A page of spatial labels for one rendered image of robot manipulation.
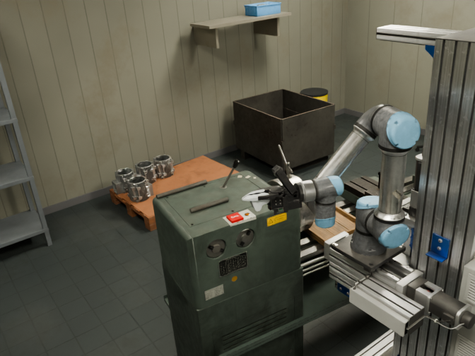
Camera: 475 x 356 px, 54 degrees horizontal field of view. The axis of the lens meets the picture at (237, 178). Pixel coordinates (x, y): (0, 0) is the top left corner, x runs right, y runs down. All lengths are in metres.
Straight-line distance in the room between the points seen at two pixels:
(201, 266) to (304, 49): 4.88
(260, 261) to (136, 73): 3.39
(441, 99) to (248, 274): 1.15
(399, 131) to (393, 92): 5.16
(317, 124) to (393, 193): 3.62
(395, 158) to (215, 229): 0.82
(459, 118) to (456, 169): 0.19
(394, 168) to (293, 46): 4.85
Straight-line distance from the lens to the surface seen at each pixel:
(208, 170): 5.28
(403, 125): 1.68
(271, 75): 6.30
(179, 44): 5.46
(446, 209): 1.98
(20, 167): 4.70
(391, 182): 1.79
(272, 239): 2.26
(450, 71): 1.80
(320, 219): 1.73
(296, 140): 5.22
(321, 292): 2.83
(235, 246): 2.16
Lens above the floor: 2.34
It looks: 26 degrees down
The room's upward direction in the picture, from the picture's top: 4 degrees counter-clockwise
